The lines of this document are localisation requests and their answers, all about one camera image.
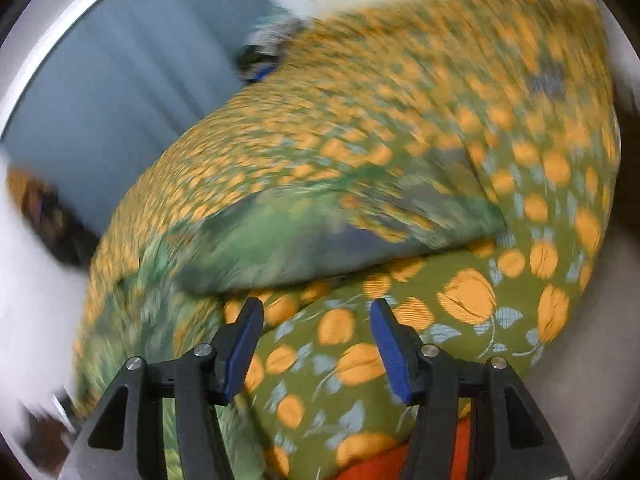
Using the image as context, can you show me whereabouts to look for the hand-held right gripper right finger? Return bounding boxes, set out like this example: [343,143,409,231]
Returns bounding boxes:
[370,298,576,480]

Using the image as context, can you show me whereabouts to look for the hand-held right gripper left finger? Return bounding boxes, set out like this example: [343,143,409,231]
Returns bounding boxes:
[60,296,265,480]

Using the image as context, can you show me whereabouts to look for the green patterned pillow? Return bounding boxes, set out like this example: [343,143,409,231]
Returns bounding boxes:
[172,162,508,297]

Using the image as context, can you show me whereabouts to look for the dark hanging clothes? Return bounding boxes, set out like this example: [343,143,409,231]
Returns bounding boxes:
[6,166,101,268]

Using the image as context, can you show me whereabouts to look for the pile of clothes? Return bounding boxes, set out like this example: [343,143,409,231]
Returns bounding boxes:
[234,10,321,84]

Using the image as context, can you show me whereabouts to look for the orange cloth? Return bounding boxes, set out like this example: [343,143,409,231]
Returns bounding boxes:
[334,416,473,480]

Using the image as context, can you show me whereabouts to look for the olive orange floral bed sheet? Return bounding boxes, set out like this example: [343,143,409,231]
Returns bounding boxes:
[70,0,623,480]

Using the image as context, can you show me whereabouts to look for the blue curtain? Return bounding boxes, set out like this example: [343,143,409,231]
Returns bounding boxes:
[0,0,303,241]

